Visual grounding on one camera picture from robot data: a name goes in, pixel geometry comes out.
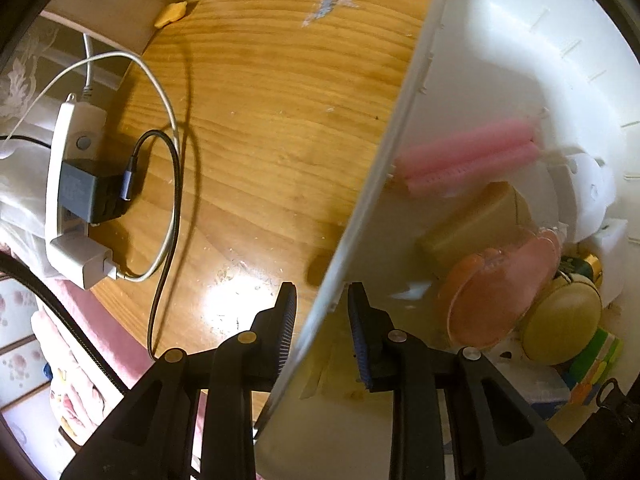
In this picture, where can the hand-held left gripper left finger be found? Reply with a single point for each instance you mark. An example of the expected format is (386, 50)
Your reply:
(287, 320)

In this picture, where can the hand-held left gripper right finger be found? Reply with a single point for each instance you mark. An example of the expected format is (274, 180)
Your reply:
(360, 340)

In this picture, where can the pink pear-shaped case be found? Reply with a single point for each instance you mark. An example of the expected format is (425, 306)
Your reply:
(500, 300)

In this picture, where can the beige wedge-shaped case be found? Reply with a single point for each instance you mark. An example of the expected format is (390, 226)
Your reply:
(475, 225)

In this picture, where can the translucent plastic box purple label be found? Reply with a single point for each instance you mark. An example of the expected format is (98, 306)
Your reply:
(540, 390)

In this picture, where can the round beige compact case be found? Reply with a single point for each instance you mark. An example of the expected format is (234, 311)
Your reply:
(565, 320)

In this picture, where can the pink hair rollers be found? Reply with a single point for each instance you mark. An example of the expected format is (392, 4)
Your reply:
(470, 160)

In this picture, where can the multicoloured puzzle cube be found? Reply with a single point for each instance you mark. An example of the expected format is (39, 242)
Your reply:
(595, 360)

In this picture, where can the green bottle gold cap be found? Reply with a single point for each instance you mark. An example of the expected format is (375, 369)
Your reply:
(592, 265)

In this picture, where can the white square adapter box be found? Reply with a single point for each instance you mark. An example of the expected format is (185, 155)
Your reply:
(612, 260)

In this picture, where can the black zip case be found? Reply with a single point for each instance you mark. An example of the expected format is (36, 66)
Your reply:
(615, 420)

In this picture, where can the white plastic storage box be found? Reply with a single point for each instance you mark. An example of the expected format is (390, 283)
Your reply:
(500, 60)

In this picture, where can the white charger plug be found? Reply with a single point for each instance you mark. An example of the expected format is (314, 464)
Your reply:
(80, 262)

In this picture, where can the pink floral bedding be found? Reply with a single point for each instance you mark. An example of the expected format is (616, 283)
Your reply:
(75, 385)

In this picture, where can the dark grey charger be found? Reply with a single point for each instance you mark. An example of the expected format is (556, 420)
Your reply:
(85, 190)

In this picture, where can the white power strip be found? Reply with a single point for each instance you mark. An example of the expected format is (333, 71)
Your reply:
(55, 160)

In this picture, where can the small yellow scrap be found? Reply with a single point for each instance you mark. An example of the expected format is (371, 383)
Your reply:
(170, 14)

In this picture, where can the white lace curtain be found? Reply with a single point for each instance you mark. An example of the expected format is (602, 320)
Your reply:
(25, 75)

